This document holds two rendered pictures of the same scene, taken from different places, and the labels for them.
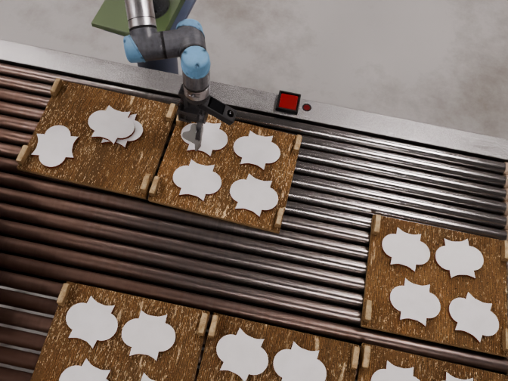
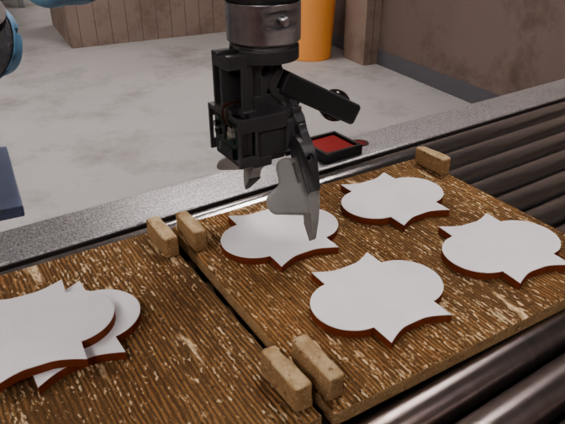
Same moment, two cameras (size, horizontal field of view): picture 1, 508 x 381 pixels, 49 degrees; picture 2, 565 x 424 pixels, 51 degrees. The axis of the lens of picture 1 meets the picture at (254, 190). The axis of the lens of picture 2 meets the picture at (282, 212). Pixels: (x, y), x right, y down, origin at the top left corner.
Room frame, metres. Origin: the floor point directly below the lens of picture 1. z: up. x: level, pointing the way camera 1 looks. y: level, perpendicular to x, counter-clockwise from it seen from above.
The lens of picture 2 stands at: (0.46, 0.56, 1.32)
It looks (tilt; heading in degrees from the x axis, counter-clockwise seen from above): 29 degrees down; 322
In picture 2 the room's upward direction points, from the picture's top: straight up
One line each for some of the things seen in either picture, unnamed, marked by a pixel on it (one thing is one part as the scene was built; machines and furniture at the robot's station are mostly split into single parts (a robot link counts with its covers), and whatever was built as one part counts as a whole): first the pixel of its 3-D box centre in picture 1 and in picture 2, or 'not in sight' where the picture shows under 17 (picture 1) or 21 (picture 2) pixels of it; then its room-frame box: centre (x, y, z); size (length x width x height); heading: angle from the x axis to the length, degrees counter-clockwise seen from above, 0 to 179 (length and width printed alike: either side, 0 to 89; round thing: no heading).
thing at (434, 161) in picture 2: (297, 144); (432, 160); (0.96, -0.12, 0.95); 0.06 x 0.02 x 0.03; 173
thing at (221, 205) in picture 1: (227, 168); (388, 251); (0.86, 0.09, 0.93); 0.41 x 0.35 x 0.02; 83
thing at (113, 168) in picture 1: (100, 137); (14, 388); (0.91, 0.51, 0.93); 0.41 x 0.35 x 0.02; 84
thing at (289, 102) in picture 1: (288, 102); (330, 147); (1.14, -0.08, 0.92); 0.06 x 0.06 x 0.01; 86
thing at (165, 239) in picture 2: (171, 112); (162, 235); (1.02, 0.30, 0.95); 0.06 x 0.02 x 0.03; 174
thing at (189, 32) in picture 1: (185, 41); not in sight; (1.05, 0.24, 1.27); 0.11 x 0.11 x 0.08; 17
